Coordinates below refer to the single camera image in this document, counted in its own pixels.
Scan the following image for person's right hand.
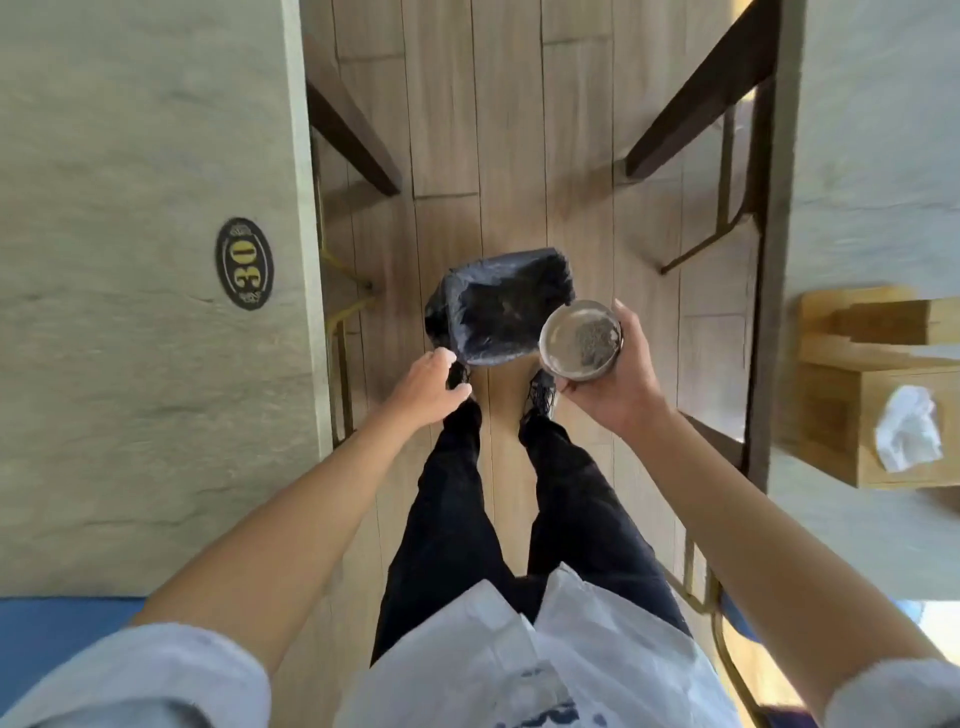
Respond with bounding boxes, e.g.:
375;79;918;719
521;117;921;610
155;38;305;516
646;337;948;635
558;298;672;441

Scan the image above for person's left hand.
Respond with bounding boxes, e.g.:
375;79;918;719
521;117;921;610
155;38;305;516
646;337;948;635
386;347;474;430

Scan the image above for round metal ashtray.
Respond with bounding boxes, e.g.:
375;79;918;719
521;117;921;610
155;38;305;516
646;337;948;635
538;300;624;383

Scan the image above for black bin with black bag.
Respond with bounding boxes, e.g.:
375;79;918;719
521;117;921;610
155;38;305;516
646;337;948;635
423;247;577;369

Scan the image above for person's left forearm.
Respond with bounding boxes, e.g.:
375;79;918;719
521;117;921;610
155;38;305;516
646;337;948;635
131;393;445;676

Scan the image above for person's right forearm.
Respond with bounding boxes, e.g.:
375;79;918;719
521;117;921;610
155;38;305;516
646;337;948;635
621;408;950;721

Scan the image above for gold metal table leg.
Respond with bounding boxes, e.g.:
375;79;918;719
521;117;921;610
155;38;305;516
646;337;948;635
310;131;377;451
659;103;757;276

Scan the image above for black trousers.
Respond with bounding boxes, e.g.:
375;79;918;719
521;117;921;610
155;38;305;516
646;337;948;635
369;397;691;669

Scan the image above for oval black table number plate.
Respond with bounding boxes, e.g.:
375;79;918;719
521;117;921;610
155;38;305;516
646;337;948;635
215;217;276;312

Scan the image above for wooden tissue box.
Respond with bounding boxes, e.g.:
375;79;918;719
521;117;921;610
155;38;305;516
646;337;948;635
795;333;960;490

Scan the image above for white shirt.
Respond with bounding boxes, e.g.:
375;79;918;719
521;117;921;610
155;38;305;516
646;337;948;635
0;562;960;728

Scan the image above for dark wooden table beam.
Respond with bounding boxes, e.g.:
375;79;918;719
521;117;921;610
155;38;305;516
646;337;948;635
624;0;783;182
303;33;404;198

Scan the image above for wooden tray holder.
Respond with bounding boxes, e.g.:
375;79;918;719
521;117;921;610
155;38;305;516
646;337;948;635
797;285;960;348

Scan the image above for white tissue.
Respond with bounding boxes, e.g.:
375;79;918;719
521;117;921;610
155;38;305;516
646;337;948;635
873;385;945;474

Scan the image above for blue chair seat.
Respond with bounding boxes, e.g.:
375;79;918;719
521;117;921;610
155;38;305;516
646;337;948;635
0;596;148;710

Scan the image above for gold metal chair frame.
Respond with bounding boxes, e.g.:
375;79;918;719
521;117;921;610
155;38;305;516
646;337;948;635
663;525;775;728

